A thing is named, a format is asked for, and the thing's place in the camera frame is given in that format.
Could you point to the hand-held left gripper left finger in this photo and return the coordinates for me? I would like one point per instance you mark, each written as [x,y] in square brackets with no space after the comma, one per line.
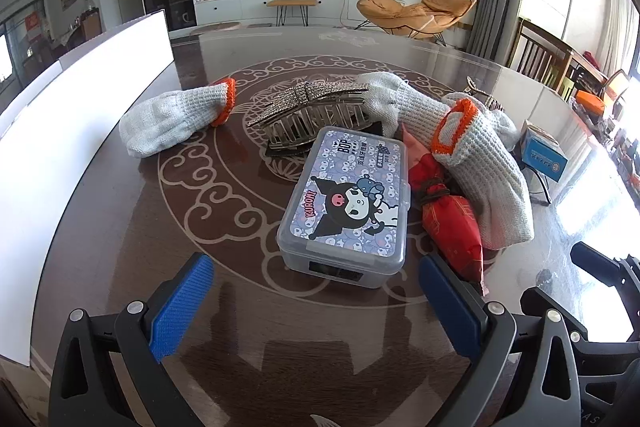
[182,307]

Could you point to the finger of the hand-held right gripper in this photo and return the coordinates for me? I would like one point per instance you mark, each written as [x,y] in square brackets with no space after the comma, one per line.
[600,262]

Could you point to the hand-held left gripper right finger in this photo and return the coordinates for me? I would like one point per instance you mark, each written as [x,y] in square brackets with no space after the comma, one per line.
[450,307]

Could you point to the white knit glove orange cuff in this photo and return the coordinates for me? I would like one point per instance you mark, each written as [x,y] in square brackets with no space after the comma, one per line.
[160,122]
[495,192]
[500,127]
[395,102]

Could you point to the blue and white medicine box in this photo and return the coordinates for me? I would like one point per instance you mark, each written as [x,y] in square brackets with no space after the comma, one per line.
[542,152]

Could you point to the cartoon print plastic box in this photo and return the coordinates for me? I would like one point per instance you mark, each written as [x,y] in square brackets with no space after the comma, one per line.
[345,187]

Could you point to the white foam board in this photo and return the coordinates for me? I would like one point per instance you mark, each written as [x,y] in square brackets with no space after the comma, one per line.
[75,157]

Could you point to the gold rhinestone hair claw clip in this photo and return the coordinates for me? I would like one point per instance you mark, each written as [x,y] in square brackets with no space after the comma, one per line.
[480,94]

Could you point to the silver rhinestone hair claw clip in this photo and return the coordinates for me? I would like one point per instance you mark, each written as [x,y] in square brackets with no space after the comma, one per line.
[300,99]

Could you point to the orange bag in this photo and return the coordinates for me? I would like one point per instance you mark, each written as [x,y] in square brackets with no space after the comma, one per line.
[590,101]

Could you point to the wooden dining chair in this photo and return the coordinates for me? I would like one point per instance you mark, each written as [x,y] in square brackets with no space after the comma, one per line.
[537,52]

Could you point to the round beige floor mat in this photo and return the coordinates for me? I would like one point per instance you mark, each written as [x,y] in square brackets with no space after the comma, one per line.
[215,27]

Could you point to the brown wooden cabinet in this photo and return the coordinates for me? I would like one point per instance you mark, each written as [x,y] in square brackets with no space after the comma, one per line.
[91,24]

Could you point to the orange lounge chair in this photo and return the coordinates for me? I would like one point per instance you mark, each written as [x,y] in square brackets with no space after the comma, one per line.
[395,14]

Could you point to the white television cabinet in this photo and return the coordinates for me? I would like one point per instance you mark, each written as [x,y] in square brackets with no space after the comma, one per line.
[240,7]

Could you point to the red paper window decoration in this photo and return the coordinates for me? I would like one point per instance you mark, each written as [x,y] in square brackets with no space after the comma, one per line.
[32,21]

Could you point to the wooden bench with metal legs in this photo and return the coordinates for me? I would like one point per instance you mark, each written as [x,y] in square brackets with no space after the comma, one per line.
[291,2]

